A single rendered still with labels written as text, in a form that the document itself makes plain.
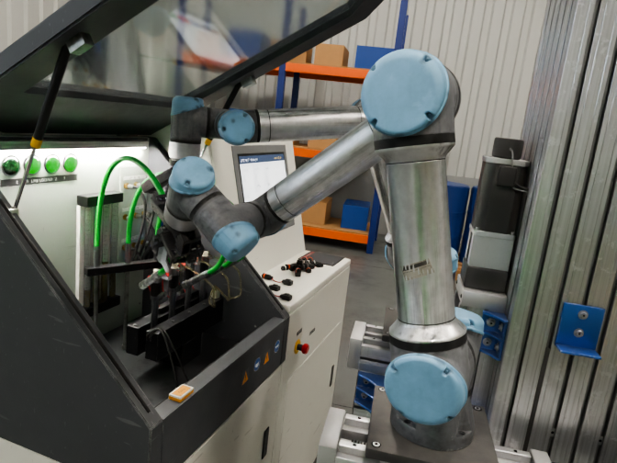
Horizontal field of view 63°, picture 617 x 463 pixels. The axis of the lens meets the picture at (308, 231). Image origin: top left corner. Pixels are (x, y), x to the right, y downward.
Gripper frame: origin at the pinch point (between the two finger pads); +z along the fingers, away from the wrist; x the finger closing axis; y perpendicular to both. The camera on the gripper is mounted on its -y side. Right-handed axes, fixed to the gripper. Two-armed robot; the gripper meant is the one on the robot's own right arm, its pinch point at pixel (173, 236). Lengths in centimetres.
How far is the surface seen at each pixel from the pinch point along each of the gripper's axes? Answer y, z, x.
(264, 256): -2, 20, 63
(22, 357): -11.6, 22.3, -35.0
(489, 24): 31, -184, 656
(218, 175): -9.7, -12.3, 37.9
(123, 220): -32.2, 4.0, 19.5
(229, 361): 20.5, 28.2, -2.8
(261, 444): 21, 67, 22
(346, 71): -112, -93, 495
